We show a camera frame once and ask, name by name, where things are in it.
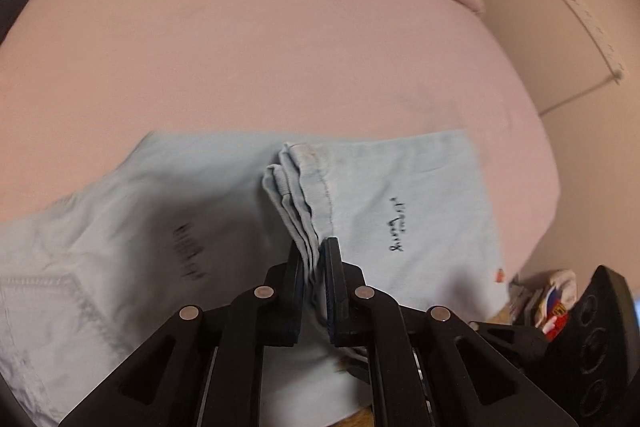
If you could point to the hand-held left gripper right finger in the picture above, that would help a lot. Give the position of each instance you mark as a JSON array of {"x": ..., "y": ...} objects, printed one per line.
[{"x": 332, "y": 302}]

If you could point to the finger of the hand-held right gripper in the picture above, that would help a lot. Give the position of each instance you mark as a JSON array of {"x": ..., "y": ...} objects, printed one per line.
[{"x": 515, "y": 339}]

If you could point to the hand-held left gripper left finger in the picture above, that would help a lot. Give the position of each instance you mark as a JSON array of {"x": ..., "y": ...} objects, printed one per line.
[{"x": 292, "y": 299}]

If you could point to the light blue strawberry print pants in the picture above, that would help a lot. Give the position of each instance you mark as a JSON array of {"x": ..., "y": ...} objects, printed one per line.
[{"x": 400, "y": 187}]

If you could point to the white and red packet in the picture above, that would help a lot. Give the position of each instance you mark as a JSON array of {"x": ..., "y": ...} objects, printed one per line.
[{"x": 555, "y": 302}]

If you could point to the bed with pink sheet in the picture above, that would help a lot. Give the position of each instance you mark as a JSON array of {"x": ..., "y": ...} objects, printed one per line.
[{"x": 250, "y": 57}]

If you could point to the white power strip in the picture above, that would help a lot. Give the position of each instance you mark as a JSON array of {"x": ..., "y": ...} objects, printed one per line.
[{"x": 595, "y": 38}]

